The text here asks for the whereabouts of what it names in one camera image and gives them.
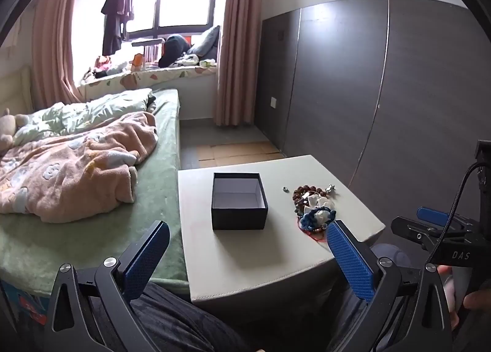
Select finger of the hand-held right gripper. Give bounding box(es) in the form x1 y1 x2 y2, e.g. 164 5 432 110
391 216 455 253
417 206 461 224

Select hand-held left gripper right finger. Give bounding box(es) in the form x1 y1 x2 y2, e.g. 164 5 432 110
326 219 461 352

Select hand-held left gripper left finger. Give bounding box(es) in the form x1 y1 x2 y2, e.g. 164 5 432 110
42 220 171 352

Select red string bracelet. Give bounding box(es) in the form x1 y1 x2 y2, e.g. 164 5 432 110
297 218 331 243

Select blue braided bracelet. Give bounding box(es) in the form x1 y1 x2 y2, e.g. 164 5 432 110
299 208 336 230

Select brown bead bracelet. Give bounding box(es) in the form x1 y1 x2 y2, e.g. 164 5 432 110
292 183 330 218

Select black jewelry box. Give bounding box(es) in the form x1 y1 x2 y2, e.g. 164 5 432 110
211 172 268 230

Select person's right hand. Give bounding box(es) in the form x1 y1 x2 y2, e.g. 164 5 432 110
437 265 491 323

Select white side table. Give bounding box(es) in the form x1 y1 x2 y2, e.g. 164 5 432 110
177 155 386 303

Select person's left leg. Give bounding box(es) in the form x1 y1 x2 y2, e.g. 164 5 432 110
92 281 261 352

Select bed with green sheet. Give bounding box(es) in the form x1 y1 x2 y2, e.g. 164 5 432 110
0 88 190 293

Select pink fleece blanket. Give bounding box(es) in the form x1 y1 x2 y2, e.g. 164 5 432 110
0 111 160 224

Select light green duvet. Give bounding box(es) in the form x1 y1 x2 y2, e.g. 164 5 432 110
15 88 156 141

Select dark grey wardrobe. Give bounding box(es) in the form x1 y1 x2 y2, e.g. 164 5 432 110
262 0 491 230

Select patterned window seat cushion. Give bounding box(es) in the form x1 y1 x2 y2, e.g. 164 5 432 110
80 66 219 101

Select beige plush toy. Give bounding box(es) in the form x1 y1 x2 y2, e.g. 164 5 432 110
0 108 29 151

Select pile of small toys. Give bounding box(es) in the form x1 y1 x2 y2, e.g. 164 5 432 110
82 56 129 82

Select black bag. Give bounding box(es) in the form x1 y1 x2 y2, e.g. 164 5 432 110
158 34 192 68

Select grey pillow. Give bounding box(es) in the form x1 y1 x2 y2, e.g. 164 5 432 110
188 25 221 61

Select pink curtain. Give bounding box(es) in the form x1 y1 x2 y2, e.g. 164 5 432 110
214 0 265 126
33 0 89 107

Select hanging dark clothes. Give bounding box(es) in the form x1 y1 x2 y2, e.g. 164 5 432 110
101 0 135 56

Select black cable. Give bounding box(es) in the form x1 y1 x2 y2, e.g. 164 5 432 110
426 162 485 266

